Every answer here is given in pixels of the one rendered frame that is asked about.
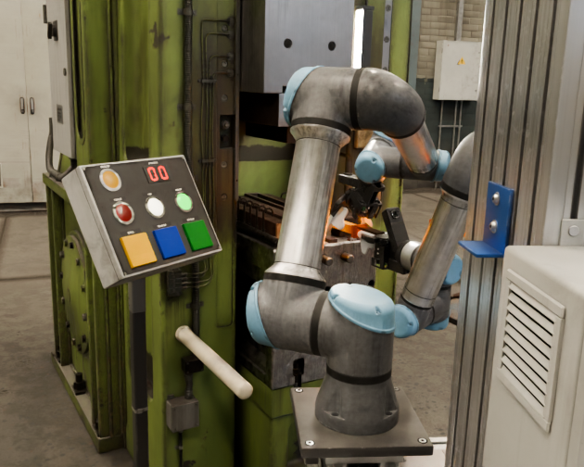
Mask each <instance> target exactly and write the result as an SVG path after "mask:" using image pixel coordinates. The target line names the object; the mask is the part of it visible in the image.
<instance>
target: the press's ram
mask: <svg viewBox="0 0 584 467"><path fill-rule="evenodd" d="M353 17H354V0H240V75H239V92H250V93H263V94H284V93H285V92H286V87H287V85H288V82H289V80H290V79H291V77H292V76H293V74H294V73H295V72H296V71H298V70H299V69H301V68H306V67H316V66H325V67H338V68H351V56H352V36H353Z"/></svg>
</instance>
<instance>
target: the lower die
mask: <svg viewBox="0 0 584 467"><path fill-rule="evenodd" d="M250 194H260V193H246V194H245V196H241V198H243V197H244V198H245V199H246V200H251V201H253V203H255V202H256V203H259V204H260V205H264V206H265V207H266V208H272V209H273V216H272V212H271V211H270V210H269V209H267V212H266V213H264V229H265V233H267V234H270V235H272V236H275V237H277V238H279V234H280V230H281V224H282V218H283V214H284V208H285V207H283V206H281V205H278V204H275V203H273V202H270V201H268V200H265V199H262V198H259V197H257V196H253V195H250ZM260 195H262V194H260ZM263 196H268V197H270V198H272V199H275V200H278V201H281V202H284V203H285V202H286V200H285V199H283V198H281V197H278V196H274V195H271V194H265V195H263ZM246 200H242V203H241V204H240V202H239V218H240V221H242V222H243V206H244V203H245V202H246ZM250 205H251V203H250V202H248V206H247V207H246V216H245V220H246V224H249V207H250ZM257 207H258V205H254V208H251V223H252V227H254V228H255V225H256V208H257ZM263 210H264V207H260V211H259V210H258V226H259V228H258V229H259V230H261V229H262V212H263Z"/></svg>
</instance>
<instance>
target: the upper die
mask: <svg viewBox="0 0 584 467"><path fill-rule="evenodd" d="M284 96H285V94H263V93H250V92H239V120H241V121H247V122H253V123H259V124H265V125H271V126H277V127H291V126H289V125H288V124H287V123H286V121H285V117H284V111H283V110H284V108H285V107H284V105H283V104H284Z"/></svg>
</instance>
